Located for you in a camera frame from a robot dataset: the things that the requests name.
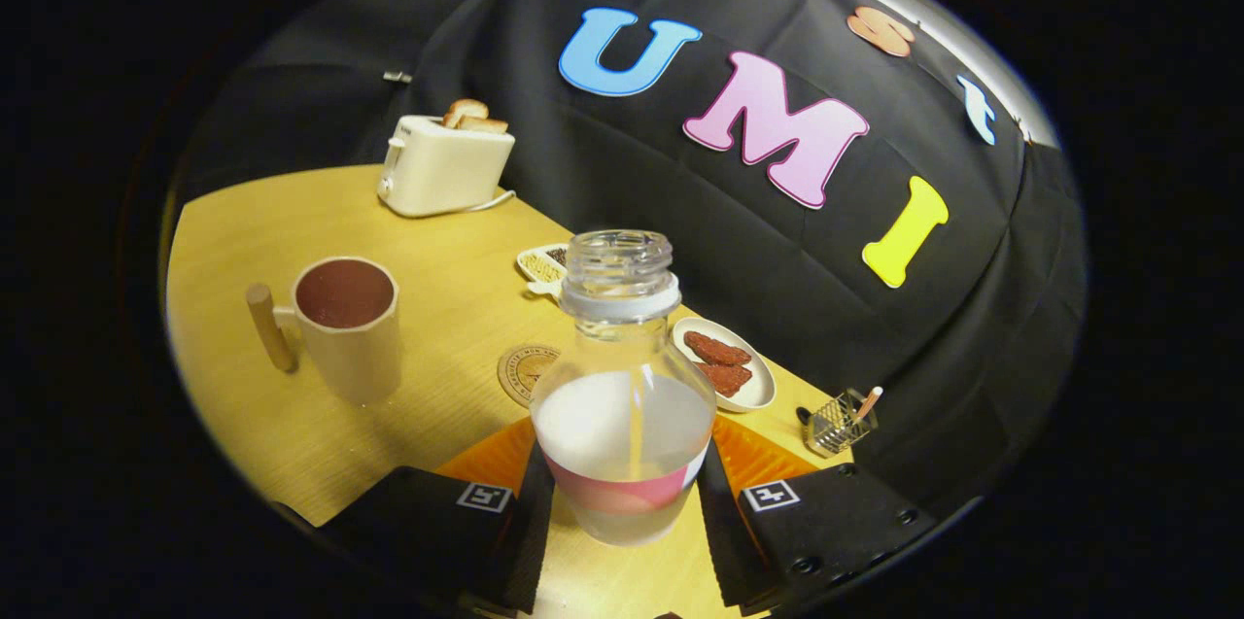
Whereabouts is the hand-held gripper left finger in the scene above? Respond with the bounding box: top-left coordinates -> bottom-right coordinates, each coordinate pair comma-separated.
321,415 -> 557,615

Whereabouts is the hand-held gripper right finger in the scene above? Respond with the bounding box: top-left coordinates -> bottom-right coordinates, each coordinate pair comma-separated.
695,415 -> 939,615

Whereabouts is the clear juice bottle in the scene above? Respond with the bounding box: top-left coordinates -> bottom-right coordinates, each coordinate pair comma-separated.
530,229 -> 718,547

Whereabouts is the round cork coaster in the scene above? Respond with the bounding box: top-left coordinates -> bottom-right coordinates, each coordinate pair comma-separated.
497,344 -> 563,408

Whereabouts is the beige cup with wooden handle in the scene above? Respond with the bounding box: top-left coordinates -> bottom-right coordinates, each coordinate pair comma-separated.
245,256 -> 402,406

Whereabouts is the white round plate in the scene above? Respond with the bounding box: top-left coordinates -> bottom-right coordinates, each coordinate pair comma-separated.
671,316 -> 778,413

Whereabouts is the red meat piece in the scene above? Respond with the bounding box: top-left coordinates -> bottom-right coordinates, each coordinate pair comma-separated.
695,361 -> 753,397
683,330 -> 753,367

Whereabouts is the divided white seed dish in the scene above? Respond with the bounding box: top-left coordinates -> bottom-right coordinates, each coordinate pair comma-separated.
516,243 -> 570,299

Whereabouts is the white toaster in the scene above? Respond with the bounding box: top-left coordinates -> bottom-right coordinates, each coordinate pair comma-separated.
377,115 -> 516,219

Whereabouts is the wooden table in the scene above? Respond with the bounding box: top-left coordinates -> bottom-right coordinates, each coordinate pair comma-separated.
165,164 -> 856,619

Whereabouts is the wire mesh holder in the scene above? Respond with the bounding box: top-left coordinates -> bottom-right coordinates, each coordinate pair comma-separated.
805,390 -> 879,458

